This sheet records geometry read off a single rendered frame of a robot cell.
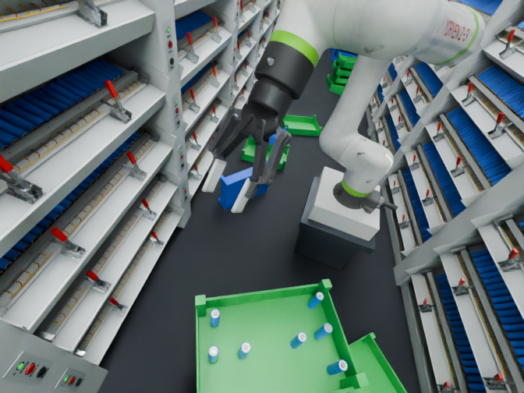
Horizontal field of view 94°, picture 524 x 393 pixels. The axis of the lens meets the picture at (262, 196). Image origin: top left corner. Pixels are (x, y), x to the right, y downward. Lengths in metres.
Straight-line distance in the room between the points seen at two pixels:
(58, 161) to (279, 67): 0.44
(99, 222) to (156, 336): 0.54
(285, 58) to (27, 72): 0.37
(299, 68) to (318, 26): 0.06
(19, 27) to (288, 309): 0.70
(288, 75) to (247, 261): 0.94
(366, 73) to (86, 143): 0.78
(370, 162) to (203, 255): 0.82
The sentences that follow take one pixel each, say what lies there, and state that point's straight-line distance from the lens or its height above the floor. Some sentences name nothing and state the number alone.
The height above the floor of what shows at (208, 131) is 0.32.
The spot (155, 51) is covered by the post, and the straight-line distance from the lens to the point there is 0.80.
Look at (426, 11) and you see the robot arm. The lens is 0.43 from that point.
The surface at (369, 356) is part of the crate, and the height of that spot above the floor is 0.00.
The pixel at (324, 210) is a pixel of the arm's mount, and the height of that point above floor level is 0.36.
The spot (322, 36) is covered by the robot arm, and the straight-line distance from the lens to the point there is 0.47.
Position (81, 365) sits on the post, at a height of 0.22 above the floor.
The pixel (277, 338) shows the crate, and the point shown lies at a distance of 0.62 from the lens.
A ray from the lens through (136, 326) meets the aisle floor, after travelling 1.14.
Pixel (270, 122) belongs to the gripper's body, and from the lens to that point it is 0.45.
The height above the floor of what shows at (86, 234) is 0.52.
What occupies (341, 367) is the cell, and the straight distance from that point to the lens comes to 0.58.
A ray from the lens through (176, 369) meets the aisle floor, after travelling 1.09.
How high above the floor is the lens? 1.07
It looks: 47 degrees down
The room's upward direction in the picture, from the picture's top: 14 degrees clockwise
